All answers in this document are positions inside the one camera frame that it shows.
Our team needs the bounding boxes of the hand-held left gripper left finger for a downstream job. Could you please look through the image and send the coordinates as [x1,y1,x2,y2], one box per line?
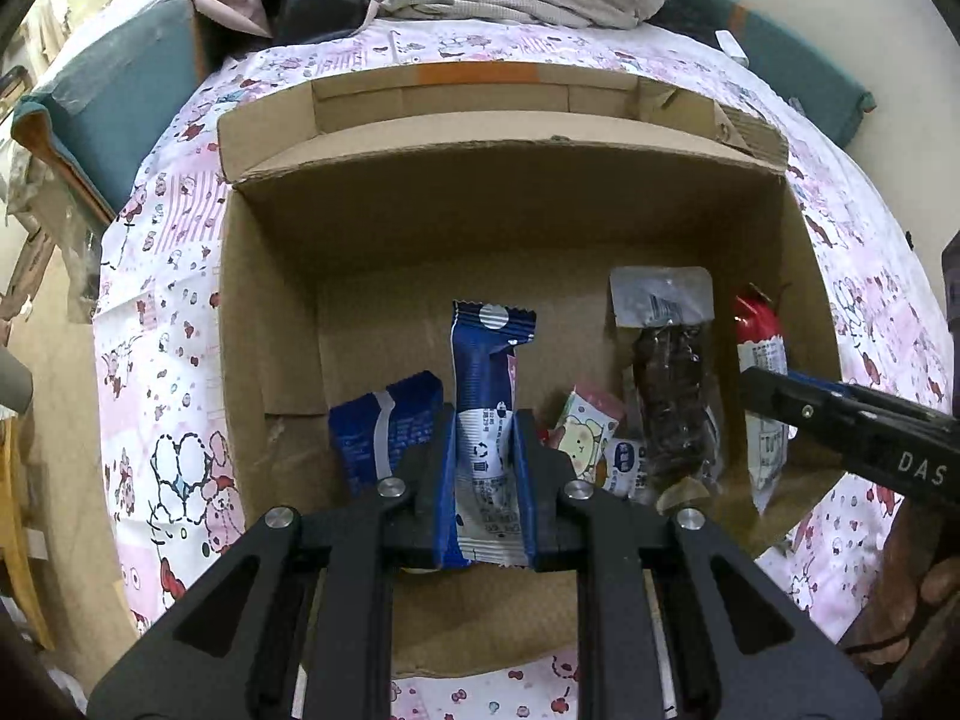
[86,403,460,720]

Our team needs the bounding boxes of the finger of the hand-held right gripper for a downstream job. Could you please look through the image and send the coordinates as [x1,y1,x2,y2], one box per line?
[787,373,960,432]
[737,366,871,470]

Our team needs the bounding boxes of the pink cartoon printed bedsheet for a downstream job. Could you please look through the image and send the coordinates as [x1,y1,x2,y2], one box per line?
[94,19,957,720]

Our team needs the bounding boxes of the red snack packet white label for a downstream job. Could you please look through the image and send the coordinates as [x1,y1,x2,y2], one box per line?
[733,285,796,517]

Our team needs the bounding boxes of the white rice cracker packet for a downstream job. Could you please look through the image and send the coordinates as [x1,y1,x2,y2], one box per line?
[604,435,653,503]

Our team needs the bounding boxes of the dark blue white snack packet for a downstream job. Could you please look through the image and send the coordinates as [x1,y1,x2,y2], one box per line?
[433,300,539,569]

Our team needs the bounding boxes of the clear dark meat packet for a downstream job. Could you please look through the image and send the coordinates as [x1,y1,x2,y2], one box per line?
[607,266,725,511]

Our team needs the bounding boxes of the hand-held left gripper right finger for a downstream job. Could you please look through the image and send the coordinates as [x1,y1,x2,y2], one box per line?
[510,409,880,720]

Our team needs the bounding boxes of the teal cushion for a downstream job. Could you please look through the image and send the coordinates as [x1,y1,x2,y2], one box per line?
[660,0,877,147]

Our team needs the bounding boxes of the yellow cartoon snack packet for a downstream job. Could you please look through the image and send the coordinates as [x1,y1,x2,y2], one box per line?
[547,384,627,492]

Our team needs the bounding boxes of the teal chair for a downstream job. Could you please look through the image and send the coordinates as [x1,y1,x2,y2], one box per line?
[11,0,207,226]

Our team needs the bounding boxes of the blue snack bag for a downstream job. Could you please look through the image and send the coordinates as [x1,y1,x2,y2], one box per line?
[328,370,443,500]

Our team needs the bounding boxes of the brown cardboard box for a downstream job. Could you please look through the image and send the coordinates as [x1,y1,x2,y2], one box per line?
[216,64,845,680]

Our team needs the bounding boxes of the black cloth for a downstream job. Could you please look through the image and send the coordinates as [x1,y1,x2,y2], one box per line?
[274,0,380,46]

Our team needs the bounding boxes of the person's right hand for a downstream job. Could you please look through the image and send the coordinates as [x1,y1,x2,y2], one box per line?
[840,525,960,668]

